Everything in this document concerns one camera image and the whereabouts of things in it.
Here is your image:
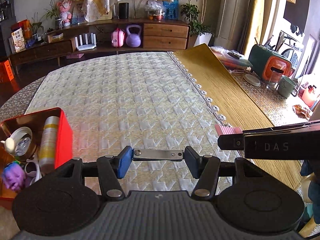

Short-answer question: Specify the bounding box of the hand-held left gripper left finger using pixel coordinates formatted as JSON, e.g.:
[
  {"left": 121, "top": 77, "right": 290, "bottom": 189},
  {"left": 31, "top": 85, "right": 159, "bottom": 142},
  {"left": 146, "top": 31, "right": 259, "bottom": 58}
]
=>
[{"left": 56, "top": 145, "right": 133, "bottom": 200}]

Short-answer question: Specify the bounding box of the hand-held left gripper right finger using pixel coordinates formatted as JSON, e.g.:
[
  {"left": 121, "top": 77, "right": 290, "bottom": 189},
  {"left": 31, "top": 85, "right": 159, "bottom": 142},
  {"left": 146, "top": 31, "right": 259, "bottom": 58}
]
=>
[{"left": 184, "top": 146, "right": 260, "bottom": 200}]

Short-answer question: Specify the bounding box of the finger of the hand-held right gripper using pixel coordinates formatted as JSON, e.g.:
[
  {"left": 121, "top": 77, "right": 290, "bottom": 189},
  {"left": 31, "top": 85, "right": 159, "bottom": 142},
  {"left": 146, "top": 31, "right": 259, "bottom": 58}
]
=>
[
  {"left": 217, "top": 133, "right": 245, "bottom": 151},
  {"left": 241, "top": 120, "right": 320, "bottom": 135}
]

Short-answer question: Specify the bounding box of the pink ridged comb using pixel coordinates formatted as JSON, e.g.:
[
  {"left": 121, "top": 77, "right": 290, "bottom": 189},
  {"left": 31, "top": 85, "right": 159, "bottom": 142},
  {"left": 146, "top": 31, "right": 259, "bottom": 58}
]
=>
[{"left": 215, "top": 124, "right": 243, "bottom": 136}]

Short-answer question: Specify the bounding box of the silver nail clipper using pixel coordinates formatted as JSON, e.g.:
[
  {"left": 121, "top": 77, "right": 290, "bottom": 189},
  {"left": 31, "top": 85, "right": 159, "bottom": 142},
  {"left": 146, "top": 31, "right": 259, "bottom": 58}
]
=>
[{"left": 132, "top": 149, "right": 185, "bottom": 162}]

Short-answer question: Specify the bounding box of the red tin box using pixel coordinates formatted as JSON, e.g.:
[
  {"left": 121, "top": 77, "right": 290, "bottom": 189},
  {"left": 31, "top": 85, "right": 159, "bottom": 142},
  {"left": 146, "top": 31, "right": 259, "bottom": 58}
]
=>
[{"left": 0, "top": 107, "right": 73, "bottom": 207}]

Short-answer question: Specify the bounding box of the white yellow bottle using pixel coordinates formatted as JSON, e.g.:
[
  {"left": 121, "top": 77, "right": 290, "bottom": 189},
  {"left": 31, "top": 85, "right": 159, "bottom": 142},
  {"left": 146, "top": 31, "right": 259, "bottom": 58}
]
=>
[{"left": 39, "top": 116, "right": 60, "bottom": 174}]

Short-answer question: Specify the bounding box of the purple toy figure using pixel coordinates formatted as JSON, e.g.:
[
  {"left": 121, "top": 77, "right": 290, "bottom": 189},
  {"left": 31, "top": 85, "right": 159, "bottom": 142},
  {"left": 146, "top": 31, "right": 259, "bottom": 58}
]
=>
[{"left": 1, "top": 162, "right": 28, "bottom": 191}]

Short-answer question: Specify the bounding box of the orange snack wrapper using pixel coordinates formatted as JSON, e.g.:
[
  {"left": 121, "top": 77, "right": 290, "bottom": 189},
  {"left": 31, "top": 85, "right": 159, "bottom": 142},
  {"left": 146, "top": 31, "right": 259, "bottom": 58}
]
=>
[{"left": 292, "top": 104, "right": 313, "bottom": 120}]

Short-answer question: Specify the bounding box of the green mug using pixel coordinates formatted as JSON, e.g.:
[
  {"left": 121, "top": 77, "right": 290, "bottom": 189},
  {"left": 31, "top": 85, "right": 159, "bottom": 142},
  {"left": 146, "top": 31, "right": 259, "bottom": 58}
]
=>
[{"left": 277, "top": 76, "right": 299, "bottom": 98}]

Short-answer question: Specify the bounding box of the pink red kettle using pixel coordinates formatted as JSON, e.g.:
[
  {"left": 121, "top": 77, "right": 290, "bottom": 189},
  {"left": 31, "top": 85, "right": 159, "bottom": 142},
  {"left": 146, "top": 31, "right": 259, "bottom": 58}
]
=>
[{"left": 301, "top": 85, "right": 320, "bottom": 108}]

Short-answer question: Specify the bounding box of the clear drinking glass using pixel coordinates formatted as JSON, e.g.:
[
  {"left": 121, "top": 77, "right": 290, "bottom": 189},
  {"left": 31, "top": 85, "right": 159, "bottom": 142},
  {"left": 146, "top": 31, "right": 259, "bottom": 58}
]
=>
[{"left": 266, "top": 70, "right": 280, "bottom": 91}]

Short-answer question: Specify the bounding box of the yellow wood-pattern table mat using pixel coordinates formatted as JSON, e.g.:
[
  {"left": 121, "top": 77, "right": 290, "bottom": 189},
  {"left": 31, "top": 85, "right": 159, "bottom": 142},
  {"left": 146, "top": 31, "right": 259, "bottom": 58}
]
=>
[{"left": 172, "top": 43, "right": 310, "bottom": 193}]

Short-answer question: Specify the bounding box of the white round lid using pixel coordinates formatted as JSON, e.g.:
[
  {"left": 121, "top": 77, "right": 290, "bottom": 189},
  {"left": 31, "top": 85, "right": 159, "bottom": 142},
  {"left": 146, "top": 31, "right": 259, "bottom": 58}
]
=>
[{"left": 243, "top": 74, "right": 262, "bottom": 87}]

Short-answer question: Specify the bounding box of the quilted cream table cloth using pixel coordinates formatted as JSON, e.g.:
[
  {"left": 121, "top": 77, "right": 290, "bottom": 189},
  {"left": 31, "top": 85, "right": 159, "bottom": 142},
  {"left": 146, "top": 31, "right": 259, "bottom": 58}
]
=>
[{"left": 25, "top": 51, "right": 240, "bottom": 200}]

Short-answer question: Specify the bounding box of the green orange storage case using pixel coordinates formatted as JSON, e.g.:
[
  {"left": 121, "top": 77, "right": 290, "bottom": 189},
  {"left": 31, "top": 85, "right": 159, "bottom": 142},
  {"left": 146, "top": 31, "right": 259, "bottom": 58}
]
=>
[{"left": 249, "top": 44, "right": 295, "bottom": 80}]

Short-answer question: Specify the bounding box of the washing machine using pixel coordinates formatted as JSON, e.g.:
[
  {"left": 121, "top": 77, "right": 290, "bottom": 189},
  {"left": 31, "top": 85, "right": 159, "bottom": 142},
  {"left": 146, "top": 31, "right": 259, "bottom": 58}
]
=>
[{"left": 279, "top": 31, "right": 307, "bottom": 78}]

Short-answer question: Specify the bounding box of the stack of flat packets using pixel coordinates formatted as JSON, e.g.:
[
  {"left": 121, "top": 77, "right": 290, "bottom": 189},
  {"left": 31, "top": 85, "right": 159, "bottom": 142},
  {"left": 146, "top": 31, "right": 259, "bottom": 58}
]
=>
[{"left": 210, "top": 46, "right": 253, "bottom": 70}]

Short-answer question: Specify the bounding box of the white planter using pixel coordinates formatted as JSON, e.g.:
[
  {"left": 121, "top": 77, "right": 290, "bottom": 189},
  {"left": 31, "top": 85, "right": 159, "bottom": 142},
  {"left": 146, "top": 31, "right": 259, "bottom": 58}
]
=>
[{"left": 194, "top": 32, "right": 214, "bottom": 48}]

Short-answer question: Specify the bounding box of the yellow curtain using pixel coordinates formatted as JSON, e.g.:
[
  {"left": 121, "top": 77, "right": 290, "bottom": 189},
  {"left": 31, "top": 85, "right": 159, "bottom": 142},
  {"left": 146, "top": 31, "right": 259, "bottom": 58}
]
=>
[{"left": 246, "top": 0, "right": 278, "bottom": 53}]

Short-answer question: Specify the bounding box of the purple kettlebell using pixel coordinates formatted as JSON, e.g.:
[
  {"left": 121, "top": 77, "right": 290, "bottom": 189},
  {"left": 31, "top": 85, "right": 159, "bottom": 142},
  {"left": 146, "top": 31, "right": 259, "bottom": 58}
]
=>
[{"left": 125, "top": 24, "right": 143, "bottom": 47}]

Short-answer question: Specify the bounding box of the pink toy case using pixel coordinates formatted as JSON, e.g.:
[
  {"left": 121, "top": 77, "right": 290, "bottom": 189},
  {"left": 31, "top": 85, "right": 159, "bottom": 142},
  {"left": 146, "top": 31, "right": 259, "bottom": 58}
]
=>
[{"left": 111, "top": 28, "right": 126, "bottom": 47}]

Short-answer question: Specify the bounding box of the white router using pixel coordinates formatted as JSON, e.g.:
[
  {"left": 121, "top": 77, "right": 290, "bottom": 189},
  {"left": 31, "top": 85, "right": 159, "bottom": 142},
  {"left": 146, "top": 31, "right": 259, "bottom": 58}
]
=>
[{"left": 74, "top": 33, "right": 97, "bottom": 51}]

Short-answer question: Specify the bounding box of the wooden tv cabinet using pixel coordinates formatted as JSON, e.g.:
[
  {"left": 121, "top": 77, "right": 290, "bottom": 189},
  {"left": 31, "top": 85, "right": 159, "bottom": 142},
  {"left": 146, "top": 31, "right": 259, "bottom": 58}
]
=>
[{"left": 9, "top": 17, "right": 192, "bottom": 68}]

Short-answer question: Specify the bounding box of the white yellow flat box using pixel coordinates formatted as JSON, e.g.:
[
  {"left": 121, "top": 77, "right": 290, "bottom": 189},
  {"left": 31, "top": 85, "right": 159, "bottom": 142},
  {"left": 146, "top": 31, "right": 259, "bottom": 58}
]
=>
[{"left": 47, "top": 33, "right": 64, "bottom": 43}]

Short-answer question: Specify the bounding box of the green potted tree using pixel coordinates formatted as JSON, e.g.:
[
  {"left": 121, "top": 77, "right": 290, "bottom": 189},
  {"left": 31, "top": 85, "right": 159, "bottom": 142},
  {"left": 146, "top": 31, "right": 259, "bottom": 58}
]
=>
[{"left": 175, "top": 0, "right": 215, "bottom": 38}]

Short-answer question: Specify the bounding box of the blue picture box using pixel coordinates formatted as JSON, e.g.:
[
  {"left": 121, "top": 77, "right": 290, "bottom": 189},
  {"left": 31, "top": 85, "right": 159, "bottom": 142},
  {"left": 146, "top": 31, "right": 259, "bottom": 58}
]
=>
[{"left": 162, "top": 0, "right": 180, "bottom": 20}]

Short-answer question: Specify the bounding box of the orange gift bag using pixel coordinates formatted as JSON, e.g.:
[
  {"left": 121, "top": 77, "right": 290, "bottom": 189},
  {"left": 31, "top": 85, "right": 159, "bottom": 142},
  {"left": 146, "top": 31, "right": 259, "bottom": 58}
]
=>
[{"left": 0, "top": 60, "right": 14, "bottom": 83}]

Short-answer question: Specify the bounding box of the black cylinder speaker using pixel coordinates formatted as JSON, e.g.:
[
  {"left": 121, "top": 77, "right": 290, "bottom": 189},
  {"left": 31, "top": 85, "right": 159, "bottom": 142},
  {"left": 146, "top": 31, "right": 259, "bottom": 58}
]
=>
[{"left": 118, "top": 2, "right": 130, "bottom": 19}]

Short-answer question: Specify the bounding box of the clear bag of fruit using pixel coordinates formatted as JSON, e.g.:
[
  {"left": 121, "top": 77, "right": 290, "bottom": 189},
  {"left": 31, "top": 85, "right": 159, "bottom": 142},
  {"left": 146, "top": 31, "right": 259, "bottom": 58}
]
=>
[{"left": 145, "top": 1, "right": 167, "bottom": 21}]

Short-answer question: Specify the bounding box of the orchid in patterned pot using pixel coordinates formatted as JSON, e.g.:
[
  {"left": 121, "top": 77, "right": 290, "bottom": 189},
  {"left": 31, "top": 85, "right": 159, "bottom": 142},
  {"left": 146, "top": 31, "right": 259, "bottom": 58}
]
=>
[{"left": 44, "top": 0, "right": 64, "bottom": 30}]

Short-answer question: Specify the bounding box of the coffee picture snack box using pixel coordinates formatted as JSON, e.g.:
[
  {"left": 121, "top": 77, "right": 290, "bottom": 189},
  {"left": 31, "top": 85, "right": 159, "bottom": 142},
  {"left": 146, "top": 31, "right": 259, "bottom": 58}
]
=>
[{"left": 10, "top": 29, "right": 27, "bottom": 53}]

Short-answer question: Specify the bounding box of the pink doll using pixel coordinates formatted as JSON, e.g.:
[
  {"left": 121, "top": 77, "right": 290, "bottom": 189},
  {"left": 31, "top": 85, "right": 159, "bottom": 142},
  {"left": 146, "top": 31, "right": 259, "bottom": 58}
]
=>
[{"left": 57, "top": 0, "right": 75, "bottom": 27}]

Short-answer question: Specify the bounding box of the orange box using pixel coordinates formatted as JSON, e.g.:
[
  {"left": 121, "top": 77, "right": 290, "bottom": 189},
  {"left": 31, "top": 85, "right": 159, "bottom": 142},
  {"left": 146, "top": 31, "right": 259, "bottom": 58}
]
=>
[{"left": 11, "top": 19, "right": 34, "bottom": 39}]

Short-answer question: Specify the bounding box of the black cabinet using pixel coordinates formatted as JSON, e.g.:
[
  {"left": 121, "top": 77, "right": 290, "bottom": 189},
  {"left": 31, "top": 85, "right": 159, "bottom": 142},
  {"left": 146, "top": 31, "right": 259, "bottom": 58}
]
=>
[{"left": 0, "top": 0, "right": 17, "bottom": 55}]

